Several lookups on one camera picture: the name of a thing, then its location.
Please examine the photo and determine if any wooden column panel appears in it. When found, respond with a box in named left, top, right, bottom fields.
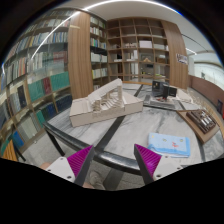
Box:
left=68, top=11, right=93, bottom=99

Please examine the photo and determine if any black laptop computer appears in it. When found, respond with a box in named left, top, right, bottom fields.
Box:
left=152, top=81, right=169, bottom=98

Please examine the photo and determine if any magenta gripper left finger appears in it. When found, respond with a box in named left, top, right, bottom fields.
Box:
left=46, top=145, right=96, bottom=187

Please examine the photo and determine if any small black box object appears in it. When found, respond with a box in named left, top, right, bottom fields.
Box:
left=168, top=87, right=177, bottom=97

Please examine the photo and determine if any light blue folded towel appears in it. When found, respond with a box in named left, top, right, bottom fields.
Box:
left=148, top=133, right=190, bottom=158

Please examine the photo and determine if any glass-front bookshelf with books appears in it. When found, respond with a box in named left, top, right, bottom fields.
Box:
left=0, top=8, right=110, bottom=163

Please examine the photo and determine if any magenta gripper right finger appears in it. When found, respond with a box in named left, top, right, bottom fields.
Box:
left=133, top=143, right=184, bottom=186

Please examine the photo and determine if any dark model on wooden board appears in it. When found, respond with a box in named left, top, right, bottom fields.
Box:
left=177, top=109, right=219, bottom=144

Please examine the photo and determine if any wooden open shelving unit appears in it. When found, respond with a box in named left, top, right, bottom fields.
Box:
left=107, top=17, right=170, bottom=83

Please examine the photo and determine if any white architectural building model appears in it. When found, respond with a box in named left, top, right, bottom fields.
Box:
left=70, top=78, right=143, bottom=127

